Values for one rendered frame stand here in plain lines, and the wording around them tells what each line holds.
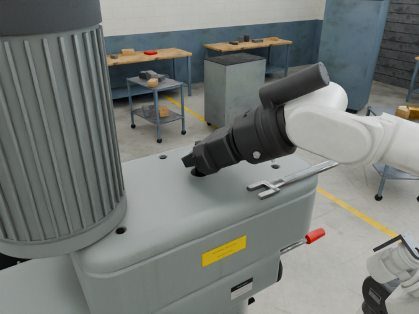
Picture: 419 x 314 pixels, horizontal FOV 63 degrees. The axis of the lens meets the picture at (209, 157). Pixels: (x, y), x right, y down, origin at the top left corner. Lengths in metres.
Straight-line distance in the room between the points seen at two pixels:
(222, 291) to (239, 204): 0.19
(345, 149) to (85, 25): 0.34
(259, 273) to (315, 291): 2.34
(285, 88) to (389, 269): 0.56
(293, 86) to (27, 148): 0.34
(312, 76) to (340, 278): 2.80
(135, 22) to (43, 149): 7.10
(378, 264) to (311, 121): 0.53
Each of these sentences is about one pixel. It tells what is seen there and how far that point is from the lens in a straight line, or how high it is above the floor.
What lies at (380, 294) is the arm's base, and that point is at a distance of 1.12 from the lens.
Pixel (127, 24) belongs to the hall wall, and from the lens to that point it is 7.44.
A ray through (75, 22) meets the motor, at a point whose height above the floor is 2.17.
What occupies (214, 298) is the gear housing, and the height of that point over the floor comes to 1.69.
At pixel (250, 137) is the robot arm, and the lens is 0.52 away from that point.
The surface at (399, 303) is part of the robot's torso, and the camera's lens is 0.98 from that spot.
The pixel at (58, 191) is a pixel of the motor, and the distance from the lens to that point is 0.46.
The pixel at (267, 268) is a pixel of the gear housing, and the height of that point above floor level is 1.70.
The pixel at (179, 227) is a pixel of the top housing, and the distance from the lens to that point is 0.52.
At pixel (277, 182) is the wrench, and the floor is 1.90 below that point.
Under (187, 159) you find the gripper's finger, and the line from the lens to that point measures 0.63.
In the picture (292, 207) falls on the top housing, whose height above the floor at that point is 1.84.
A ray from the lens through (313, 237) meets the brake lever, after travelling 0.81.
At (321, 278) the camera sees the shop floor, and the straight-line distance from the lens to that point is 3.16.
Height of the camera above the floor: 2.22
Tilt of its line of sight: 28 degrees down
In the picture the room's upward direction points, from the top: straight up
